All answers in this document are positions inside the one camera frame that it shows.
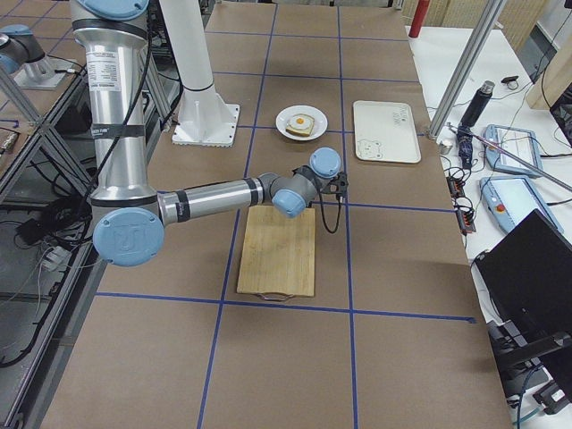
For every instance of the folded dark blue umbrella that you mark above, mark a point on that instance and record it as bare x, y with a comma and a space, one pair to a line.
465, 146

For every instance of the cream bear serving tray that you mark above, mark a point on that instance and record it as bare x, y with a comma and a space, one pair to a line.
385, 132

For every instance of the wooden cutting board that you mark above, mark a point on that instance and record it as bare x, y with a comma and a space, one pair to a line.
278, 255

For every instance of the black monitor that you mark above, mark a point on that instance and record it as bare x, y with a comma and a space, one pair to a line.
528, 276

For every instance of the lower blue teach pendant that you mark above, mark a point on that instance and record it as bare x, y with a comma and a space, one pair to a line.
510, 199

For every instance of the upper blue teach pendant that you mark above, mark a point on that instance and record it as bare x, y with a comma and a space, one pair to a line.
519, 142

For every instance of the white column pedestal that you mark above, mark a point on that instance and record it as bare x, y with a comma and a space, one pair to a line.
204, 119

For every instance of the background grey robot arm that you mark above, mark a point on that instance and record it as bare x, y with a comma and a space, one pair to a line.
23, 57

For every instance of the black water bottle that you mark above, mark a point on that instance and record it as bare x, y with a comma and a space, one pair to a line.
477, 104

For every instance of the blue teach pendant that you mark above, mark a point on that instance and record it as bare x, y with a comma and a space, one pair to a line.
519, 142
510, 199

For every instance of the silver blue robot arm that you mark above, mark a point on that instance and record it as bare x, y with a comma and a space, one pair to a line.
129, 215

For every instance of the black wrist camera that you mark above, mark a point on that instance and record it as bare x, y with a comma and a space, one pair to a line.
337, 186

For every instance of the red bottle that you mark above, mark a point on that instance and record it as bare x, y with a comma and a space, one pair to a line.
421, 11

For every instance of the bread slice with fried egg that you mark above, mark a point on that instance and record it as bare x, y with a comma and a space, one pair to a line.
300, 125

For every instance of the aluminium frame post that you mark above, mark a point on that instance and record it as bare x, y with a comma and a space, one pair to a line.
466, 62

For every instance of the white round plate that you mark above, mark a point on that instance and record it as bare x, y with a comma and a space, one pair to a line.
321, 122

